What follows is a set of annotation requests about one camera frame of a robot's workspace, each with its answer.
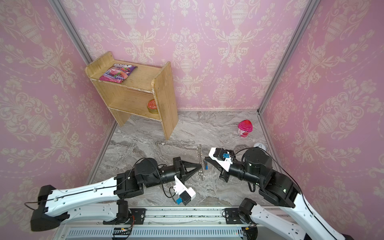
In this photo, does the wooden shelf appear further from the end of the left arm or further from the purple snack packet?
the end of the left arm

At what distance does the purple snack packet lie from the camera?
76 cm

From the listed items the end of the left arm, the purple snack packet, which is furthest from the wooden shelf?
the end of the left arm
